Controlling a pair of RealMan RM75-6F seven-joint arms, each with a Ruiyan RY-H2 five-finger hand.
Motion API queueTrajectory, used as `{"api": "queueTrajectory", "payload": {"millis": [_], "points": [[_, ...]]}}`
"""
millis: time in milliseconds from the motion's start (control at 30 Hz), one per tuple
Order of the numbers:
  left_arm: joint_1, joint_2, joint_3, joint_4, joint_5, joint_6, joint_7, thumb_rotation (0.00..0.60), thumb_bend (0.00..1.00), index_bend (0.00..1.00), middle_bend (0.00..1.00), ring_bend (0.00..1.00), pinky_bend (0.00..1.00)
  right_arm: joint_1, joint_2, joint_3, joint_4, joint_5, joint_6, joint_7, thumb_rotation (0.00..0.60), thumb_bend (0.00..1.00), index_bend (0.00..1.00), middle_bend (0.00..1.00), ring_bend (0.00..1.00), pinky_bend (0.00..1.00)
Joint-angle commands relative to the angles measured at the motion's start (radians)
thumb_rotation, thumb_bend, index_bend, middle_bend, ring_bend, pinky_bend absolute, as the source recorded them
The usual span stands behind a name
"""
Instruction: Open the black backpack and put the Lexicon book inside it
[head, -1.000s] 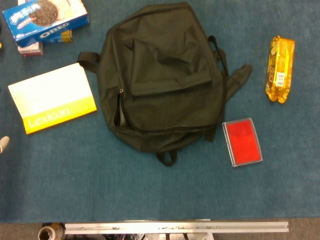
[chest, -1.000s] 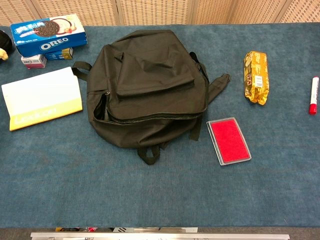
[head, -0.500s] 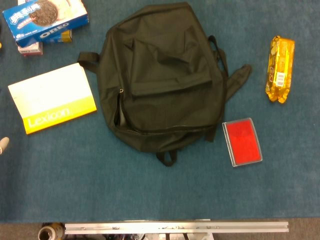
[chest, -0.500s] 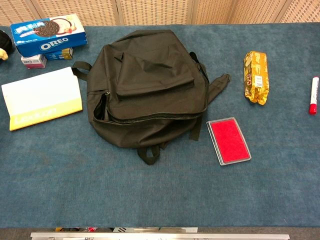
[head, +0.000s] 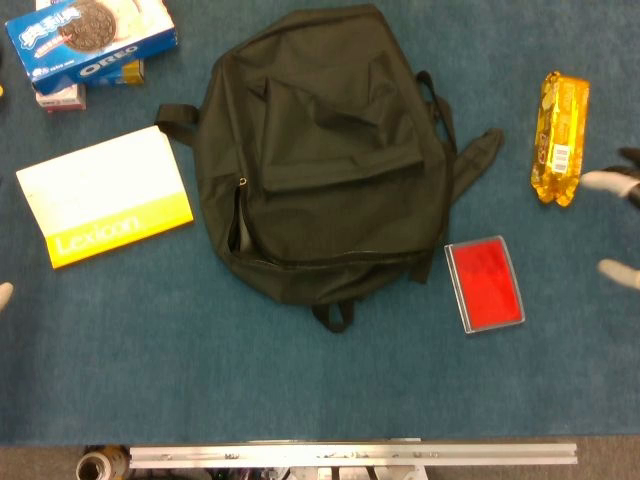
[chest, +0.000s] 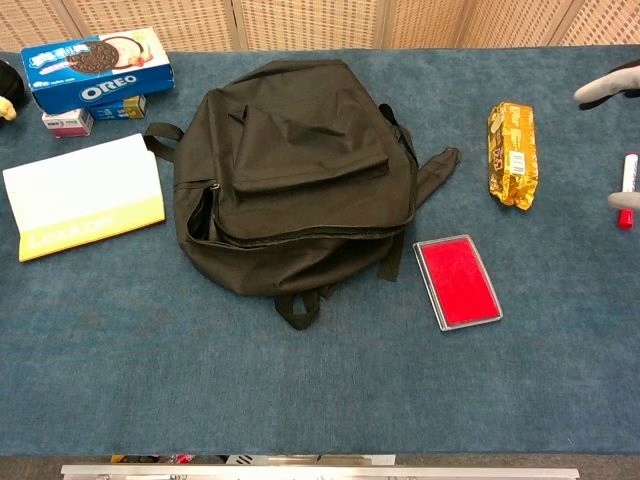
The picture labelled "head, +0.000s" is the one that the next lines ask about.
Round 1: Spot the blue felt table cover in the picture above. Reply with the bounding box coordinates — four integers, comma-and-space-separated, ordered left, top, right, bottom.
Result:
0, 0, 640, 446

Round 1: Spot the red ink pad case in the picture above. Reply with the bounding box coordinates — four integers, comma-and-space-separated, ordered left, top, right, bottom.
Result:
443, 234, 526, 335

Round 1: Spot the blue Oreo cookie box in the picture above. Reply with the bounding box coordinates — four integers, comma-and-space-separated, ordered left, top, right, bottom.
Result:
4, 0, 179, 96

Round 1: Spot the brown tape roll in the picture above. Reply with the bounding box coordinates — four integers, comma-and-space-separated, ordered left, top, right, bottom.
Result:
75, 445, 130, 480

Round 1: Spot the black fabric backpack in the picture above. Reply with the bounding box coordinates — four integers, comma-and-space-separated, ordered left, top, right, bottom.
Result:
153, 3, 506, 335

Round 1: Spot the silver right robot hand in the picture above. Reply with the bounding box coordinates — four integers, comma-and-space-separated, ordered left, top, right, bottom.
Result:
579, 147, 640, 292

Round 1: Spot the gold foil snack pack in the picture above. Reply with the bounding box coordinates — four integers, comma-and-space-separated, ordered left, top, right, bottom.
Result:
529, 70, 591, 209

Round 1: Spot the white yellow Lexicon book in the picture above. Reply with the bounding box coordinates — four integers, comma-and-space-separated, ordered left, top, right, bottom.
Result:
14, 124, 195, 271

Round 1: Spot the small white pink box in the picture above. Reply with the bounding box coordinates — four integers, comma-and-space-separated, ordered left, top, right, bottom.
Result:
33, 82, 87, 114

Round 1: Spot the aluminium profile rail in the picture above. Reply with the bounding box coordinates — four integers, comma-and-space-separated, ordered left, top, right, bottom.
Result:
128, 442, 579, 470

